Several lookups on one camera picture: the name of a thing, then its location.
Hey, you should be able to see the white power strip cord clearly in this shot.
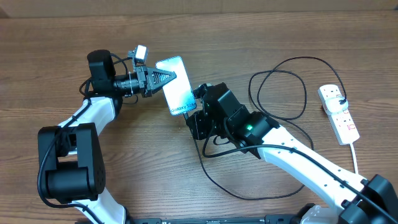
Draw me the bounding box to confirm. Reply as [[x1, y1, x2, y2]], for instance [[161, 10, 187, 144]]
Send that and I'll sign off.
[[349, 142, 359, 175]]

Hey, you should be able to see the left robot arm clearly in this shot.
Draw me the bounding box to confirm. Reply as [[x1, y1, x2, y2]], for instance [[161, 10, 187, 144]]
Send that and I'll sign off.
[[37, 45, 177, 223]]

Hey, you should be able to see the Galaxy smartphone blue screen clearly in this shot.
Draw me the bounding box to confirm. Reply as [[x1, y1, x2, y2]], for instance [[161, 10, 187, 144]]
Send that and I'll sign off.
[[155, 56, 197, 116]]

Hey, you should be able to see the white power strip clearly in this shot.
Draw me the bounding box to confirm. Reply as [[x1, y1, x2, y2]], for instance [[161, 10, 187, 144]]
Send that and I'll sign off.
[[317, 84, 360, 145]]

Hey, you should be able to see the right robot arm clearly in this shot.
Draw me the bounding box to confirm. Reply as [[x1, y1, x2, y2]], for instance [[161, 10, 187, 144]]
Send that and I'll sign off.
[[186, 83, 397, 223]]

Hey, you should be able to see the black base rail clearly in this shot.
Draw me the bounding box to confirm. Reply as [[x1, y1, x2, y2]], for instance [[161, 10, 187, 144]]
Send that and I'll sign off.
[[129, 214, 302, 224]]

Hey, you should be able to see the white charger adapter plug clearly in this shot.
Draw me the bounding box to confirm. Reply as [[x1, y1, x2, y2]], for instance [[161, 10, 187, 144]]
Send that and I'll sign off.
[[323, 96, 348, 115]]

